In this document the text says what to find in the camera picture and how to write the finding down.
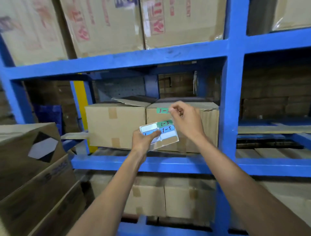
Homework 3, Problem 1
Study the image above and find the person's right hand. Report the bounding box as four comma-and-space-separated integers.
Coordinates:
169, 101, 207, 144

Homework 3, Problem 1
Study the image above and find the person's left hand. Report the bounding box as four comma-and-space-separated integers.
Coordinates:
132, 130, 161, 159

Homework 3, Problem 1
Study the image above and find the sticker label sheet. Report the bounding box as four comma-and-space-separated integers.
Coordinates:
139, 119, 180, 151

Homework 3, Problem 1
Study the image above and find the person's right forearm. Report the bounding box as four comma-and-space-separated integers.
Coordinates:
192, 133, 311, 236

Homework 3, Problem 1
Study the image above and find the person's left forearm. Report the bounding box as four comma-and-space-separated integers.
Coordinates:
67, 149, 148, 236

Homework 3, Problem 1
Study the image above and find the open-flap cardboard box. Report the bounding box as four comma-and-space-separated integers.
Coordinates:
146, 98, 220, 154

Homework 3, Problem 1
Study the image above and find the taped plain cardboard box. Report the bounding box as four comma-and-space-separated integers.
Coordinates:
89, 175, 167, 217
164, 177, 217, 220
85, 95, 157, 150

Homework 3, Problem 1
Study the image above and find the grey perforated panel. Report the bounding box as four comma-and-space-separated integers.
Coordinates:
97, 77, 146, 102

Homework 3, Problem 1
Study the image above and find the blue metal shelving rack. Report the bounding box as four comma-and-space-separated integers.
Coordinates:
0, 0, 311, 236

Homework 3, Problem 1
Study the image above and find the red-printed cardboard box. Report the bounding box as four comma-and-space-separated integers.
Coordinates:
140, 0, 227, 50
0, 0, 69, 67
59, 0, 145, 58

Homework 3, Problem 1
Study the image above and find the flat cardboard sheet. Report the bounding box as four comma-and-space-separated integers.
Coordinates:
238, 123, 311, 135

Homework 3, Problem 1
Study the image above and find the blue plastic pallet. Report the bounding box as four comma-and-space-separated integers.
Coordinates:
34, 105, 64, 136

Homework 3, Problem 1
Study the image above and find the cardboard box with dark print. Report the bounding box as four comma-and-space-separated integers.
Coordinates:
28, 181, 86, 236
0, 154, 77, 236

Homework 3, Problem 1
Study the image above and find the cardboard box with diamond label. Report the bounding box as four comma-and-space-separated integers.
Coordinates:
0, 123, 67, 201

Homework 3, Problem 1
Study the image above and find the yellow post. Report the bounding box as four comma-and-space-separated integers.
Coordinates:
73, 80, 98, 154

